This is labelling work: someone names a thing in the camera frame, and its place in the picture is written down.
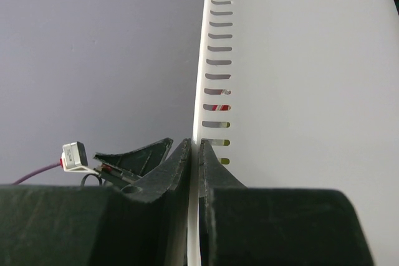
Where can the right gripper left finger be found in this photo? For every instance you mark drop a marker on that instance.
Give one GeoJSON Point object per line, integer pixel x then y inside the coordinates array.
{"type": "Point", "coordinates": [162, 197]}

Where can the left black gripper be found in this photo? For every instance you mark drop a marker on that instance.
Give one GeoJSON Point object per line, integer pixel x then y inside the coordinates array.
{"type": "Point", "coordinates": [121, 170]}

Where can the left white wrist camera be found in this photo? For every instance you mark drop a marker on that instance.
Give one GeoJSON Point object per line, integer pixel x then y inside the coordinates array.
{"type": "Point", "coordinates": [74, 159]}

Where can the white perforated rectangular basket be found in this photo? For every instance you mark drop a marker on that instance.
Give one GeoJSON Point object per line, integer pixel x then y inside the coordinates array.
{"type": "Point", "coordinates": [304, 93]}

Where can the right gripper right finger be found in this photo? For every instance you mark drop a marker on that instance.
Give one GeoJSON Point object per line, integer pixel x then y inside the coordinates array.
{"type": "Point", "coordinates": [212, 174]}

